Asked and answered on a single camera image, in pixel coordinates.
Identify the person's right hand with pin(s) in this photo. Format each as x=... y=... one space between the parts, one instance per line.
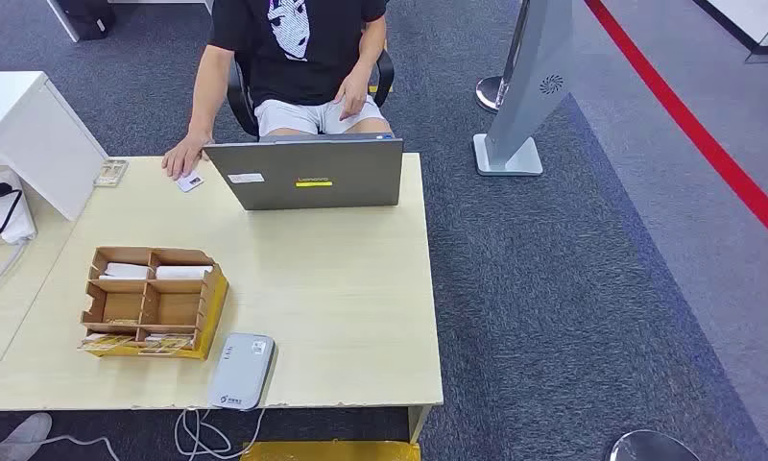
x=183 y=156

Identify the person's left hand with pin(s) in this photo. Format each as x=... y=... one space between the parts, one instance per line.
x=353 y=95

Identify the white ID card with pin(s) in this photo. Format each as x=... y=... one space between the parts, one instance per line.
x=189 y=182

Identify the patterned room key card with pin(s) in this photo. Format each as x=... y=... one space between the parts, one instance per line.
x=104 y=343
x=164 y=345

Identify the person's right forearm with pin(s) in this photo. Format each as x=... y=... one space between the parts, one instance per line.
x=204 y=108

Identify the person's left forearm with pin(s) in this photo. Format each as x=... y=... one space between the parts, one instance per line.
x=370 y=44

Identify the person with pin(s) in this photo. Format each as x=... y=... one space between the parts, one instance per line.
x=307 y=63

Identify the patterned key card stack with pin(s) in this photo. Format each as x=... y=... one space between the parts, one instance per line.
x=110 y=173

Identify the white card stack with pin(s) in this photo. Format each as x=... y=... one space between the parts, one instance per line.
x=182 y=272
x=124 y=271

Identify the grey card reader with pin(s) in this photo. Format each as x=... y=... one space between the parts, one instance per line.
x=241 y=372

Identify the black office chair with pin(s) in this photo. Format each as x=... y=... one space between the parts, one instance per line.
x=243 y=105

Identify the grey laptop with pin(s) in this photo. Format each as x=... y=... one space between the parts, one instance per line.
x=314 y=175

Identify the wooden compartment organizer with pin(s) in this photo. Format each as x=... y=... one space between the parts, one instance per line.
x=143 y=286

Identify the white cabinet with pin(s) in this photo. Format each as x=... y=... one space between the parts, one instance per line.
x=34 y=140

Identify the yellow organizer base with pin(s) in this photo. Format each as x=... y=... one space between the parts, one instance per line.
x=213 y=312

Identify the black bag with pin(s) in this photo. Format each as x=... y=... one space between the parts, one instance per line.
x=88 y=16

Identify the grey kiosk stand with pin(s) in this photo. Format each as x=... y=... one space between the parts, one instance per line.
x=530 y=83

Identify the white power adapter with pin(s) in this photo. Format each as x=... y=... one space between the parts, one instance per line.
x=16 y=219

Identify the grey shoe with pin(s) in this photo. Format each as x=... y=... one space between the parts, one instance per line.
x=28 y=432

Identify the yellow box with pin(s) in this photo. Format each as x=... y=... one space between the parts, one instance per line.
x=330 y=452

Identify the table leg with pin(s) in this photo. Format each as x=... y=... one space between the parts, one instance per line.
x=417 y=421

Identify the white counter furniture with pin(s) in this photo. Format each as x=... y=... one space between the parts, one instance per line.
x=750 y=19

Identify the chrome round base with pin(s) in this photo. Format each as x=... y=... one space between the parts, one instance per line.
x=651 y=448

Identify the chrome stanchion post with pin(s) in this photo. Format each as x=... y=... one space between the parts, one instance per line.
x=489 y=92

